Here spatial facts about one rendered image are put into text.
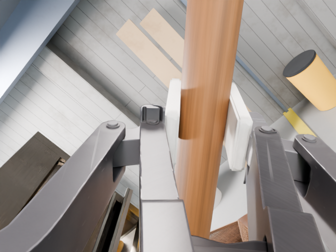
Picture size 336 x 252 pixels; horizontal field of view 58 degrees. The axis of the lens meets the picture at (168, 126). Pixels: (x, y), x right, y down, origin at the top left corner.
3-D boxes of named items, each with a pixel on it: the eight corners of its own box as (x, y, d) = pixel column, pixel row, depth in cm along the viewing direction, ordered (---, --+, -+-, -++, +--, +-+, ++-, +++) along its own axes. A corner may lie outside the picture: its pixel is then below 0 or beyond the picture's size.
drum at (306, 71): (338, 83, 356) (306, 46, 341) (355, 94, 321) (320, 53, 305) (309, 105, 369) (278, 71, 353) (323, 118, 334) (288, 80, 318)
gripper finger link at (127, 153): (160, 171, 14) (98, 167, 14) (166, 128, 19) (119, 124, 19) (162, 143, 14) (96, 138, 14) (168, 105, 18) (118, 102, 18)
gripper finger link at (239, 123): (238, 119, 15) (253, 120, 15) (224, 81, 21) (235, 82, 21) (229, 171, 16) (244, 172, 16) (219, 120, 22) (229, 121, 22)
